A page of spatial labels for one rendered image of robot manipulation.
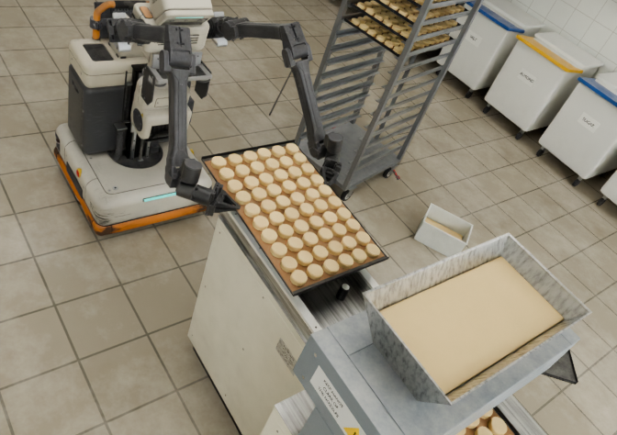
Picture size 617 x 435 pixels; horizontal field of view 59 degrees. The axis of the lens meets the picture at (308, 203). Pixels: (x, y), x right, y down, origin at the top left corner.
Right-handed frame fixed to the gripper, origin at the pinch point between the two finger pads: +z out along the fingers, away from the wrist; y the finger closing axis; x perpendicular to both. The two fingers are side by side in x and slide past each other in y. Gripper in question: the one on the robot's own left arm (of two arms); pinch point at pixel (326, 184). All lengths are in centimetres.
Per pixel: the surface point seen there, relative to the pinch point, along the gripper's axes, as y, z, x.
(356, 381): -22, 88, -13
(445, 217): 87, -120, -95
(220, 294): 43, 29, 23
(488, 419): 5, 69, -62
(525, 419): 11, 61, -78
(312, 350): -18, 82, -2
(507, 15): 27, -354, -131
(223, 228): 16.9, 21.7, 29.3
